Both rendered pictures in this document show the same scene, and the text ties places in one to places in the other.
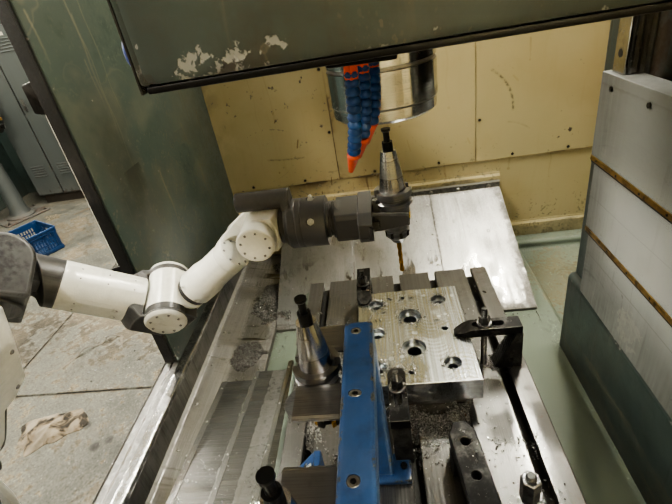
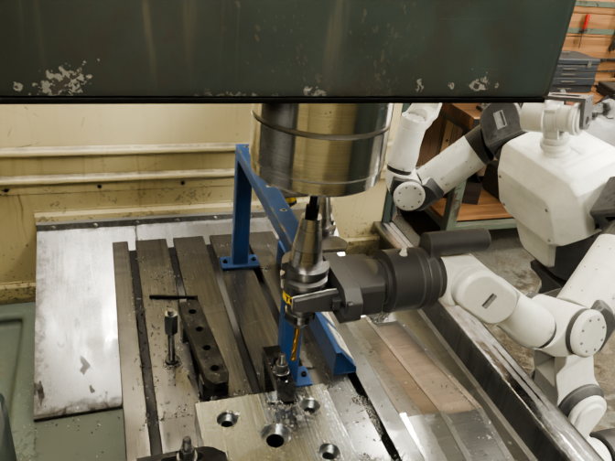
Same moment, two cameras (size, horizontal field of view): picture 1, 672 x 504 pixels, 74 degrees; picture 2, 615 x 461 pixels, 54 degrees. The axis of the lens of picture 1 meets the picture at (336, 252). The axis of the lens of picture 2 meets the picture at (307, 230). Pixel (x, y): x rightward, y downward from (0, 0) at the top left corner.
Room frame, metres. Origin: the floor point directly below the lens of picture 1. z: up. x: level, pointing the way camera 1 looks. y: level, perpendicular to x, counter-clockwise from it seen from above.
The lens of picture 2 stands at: (1.27, -0.43, 1.74)
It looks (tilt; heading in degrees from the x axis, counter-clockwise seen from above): 29 degrees down; 151
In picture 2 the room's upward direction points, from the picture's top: 6 degrees clockwise
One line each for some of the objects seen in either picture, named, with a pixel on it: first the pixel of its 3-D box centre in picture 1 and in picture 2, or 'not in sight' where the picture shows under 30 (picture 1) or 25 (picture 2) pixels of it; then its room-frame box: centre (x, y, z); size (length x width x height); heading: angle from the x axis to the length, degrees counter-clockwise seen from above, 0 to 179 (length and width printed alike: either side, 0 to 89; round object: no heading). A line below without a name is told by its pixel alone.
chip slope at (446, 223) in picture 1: (395, 263); not in sight; (1.35, -0.20, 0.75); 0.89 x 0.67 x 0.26; 82
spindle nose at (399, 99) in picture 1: (380, 69); (320, 122); (0.69, -0.11, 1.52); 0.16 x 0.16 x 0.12
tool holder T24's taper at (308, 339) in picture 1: (310, 341); (321, 207); (0.43, 0.05, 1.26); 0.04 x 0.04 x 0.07
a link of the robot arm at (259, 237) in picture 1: (272, 222); (442, 263); (0.71, 0.10, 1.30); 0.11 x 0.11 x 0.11; 82
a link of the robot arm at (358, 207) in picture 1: (338, 217); (371, 281); (0.70, -0.01, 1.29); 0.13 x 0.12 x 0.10; 172
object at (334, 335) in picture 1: (320, 339); (328, 244); (0.48, 0.04, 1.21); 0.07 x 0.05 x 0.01; 82
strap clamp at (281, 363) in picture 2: (399, 404); (278, 383); (0.55, -0.06, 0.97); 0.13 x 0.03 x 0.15; 172
